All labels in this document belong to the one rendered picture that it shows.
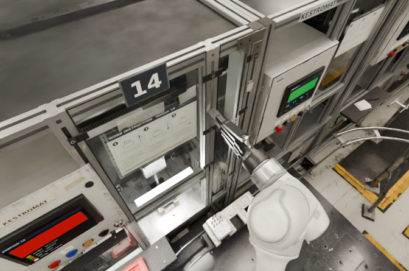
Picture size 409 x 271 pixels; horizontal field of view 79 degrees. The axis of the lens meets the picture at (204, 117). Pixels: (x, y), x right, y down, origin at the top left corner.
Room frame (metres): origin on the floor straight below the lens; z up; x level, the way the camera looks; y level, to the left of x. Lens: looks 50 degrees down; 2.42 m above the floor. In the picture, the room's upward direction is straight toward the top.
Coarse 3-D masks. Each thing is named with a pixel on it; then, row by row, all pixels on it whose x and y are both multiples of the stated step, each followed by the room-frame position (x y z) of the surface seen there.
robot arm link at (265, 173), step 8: (264, 160) 0.35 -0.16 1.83; (272, 160) 0.34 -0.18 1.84; (256, 168) 0.33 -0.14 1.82; (264, 168) 0.32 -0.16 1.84; (272, 168) 0.32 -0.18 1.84; (280, 168) 0.32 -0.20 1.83; (256, 176) 0.31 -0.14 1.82; (264, 176) 0.30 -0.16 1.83; (272, 176) 0.30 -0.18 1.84; (280, 176) 0.30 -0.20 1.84; (256, 184) 0.30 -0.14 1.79; (264, 184) 0.29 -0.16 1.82
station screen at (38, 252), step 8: (80, 208) 0.27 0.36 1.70; (64, 216) 0.24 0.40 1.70; (88, 216) 0.27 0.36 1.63; (56, 224) 0.22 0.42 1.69; (80, 224) 0.25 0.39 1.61; (88, 224) 0.26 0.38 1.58; (96, 224) 0.27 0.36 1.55; (40, 232) 0.20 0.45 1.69; (72, 232) 0.23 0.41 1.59; (80, 232) 0.24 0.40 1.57; (24, 240) 0.18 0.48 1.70; (56, 240) 0.20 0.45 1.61; (64, 240) 0.21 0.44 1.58; (8, 248) 0.16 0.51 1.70; (40, 248) 0.18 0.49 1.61; (48, 248) 0.18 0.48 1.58; (56, 248) 0.19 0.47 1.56; (16, 256) 0.15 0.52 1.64; (24, 256) 0.16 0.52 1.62; (32, 256) 0.16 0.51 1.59; (40, 256) 0.17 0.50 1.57
